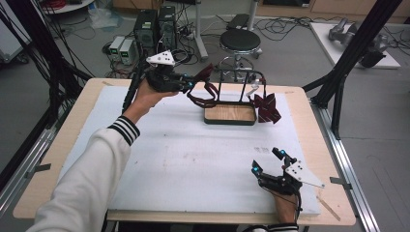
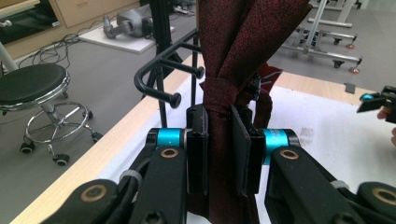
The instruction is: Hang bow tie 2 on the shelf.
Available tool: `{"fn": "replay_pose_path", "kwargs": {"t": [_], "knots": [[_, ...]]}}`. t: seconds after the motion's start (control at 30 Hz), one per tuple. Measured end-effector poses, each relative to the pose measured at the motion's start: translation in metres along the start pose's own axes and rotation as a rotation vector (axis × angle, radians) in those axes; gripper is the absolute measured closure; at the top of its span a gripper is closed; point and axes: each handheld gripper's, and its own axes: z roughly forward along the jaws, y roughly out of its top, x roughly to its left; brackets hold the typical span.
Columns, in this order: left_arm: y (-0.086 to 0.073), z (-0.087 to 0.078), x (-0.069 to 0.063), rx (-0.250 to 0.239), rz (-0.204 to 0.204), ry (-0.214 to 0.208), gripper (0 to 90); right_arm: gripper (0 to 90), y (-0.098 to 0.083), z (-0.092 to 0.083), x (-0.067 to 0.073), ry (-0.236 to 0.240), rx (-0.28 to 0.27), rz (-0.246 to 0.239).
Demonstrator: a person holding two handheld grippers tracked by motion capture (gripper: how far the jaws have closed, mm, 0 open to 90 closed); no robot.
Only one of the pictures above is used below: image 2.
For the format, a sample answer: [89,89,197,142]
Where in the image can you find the white foam mat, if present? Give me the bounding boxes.
[96,73,396,224]

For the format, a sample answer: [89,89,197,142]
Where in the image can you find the wooden cabinet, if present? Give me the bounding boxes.
[0,0,142,61]

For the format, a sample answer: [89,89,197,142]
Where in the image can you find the black rack with wooden tray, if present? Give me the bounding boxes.
[134,27,207,129]

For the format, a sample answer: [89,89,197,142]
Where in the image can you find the plain dark red bow tie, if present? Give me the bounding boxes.
[186,0,314,224]

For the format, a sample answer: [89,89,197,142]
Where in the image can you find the black frame post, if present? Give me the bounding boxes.
[142,0,185,101]

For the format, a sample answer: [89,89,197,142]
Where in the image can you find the white floor board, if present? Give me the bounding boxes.
[78,20,176,54]

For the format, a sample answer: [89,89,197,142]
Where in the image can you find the striped red bow tie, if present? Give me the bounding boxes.
[257,63,285,93]

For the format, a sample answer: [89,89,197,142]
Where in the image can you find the tangle of floor cables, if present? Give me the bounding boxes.
[17,29,82,70]

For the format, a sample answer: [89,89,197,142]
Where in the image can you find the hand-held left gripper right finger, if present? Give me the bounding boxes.
[230,105,302,198]

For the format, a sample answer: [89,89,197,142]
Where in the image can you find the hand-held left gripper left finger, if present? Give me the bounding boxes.
[146,104,210,196]

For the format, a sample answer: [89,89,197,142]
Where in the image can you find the white metal stand frame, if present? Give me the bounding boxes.
[278,0,364,75]

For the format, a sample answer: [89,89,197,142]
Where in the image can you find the black round stool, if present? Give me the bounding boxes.
[0,63,105,167]

